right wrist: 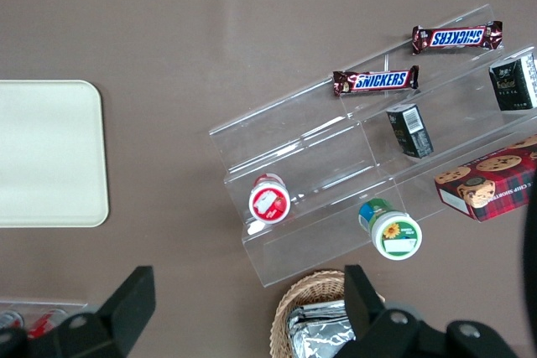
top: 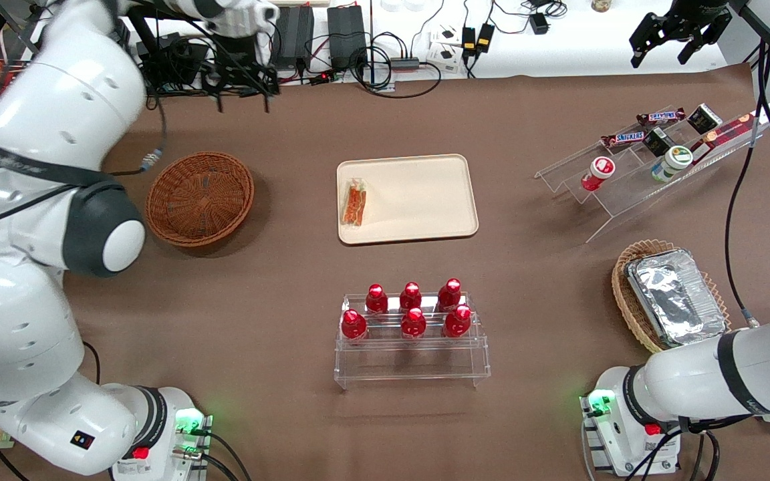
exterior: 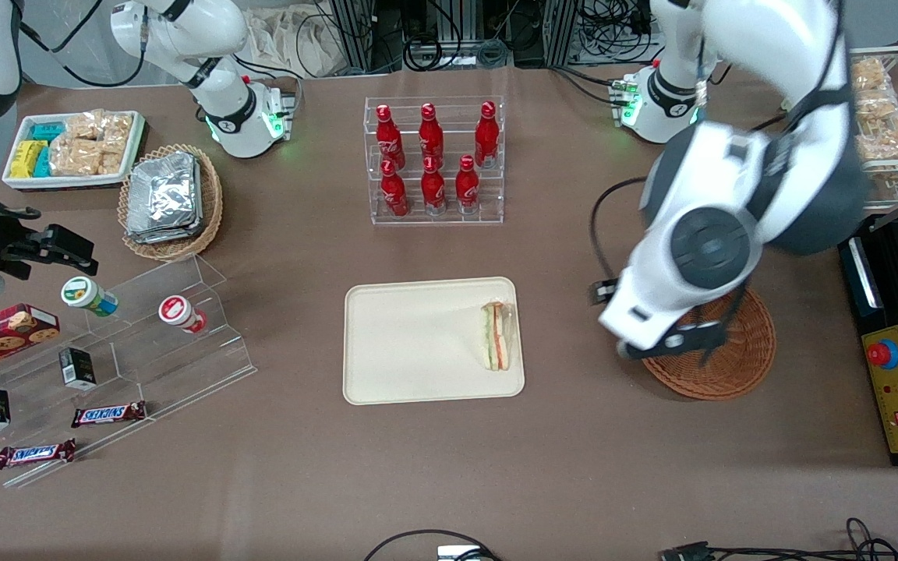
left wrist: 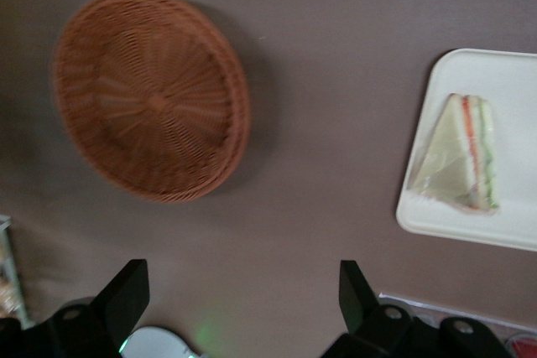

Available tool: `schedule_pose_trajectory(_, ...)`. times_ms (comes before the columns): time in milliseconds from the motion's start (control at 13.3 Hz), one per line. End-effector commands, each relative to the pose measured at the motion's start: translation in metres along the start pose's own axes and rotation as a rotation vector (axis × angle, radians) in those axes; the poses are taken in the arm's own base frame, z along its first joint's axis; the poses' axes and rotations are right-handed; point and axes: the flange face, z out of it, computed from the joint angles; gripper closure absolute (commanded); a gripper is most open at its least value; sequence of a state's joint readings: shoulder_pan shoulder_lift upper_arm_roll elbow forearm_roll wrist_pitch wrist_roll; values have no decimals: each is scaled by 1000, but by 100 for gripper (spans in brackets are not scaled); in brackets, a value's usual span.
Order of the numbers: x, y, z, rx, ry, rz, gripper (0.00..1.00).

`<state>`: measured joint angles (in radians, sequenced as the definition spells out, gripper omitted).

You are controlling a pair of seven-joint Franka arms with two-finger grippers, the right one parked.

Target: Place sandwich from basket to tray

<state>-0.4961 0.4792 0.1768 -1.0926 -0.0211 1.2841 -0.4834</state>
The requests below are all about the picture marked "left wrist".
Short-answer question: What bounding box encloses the red silver soda can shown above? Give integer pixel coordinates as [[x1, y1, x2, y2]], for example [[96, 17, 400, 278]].
[[505, 331, 537, 358]]

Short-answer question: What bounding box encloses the white rounded device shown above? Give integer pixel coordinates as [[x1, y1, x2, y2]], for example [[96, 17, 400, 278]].
[[118, 325, 203, 358]]

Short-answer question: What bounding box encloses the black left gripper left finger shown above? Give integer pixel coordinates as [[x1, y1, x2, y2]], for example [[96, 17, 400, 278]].
[[0, 258, 151, 358]]

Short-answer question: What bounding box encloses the round brown wicker basket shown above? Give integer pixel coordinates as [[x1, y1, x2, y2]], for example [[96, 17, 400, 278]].
[[51, 0, 253, 205]]

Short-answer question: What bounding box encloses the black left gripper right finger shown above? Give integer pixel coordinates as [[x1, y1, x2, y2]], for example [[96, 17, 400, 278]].
[[321, 259, 515, 358]]

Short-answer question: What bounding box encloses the clear acrylic display box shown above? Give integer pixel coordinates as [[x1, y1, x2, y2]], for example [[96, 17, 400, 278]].
[[376, 292, 537, 346]]

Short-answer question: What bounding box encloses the plastic-wrapped triangle sandwich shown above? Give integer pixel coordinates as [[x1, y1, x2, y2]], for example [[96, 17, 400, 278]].
[[405, 93, 501, 212]]

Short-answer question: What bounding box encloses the cream rectangular plastic tray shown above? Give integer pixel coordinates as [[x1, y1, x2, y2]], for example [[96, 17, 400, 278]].
[[395, 48, 537, 253]]

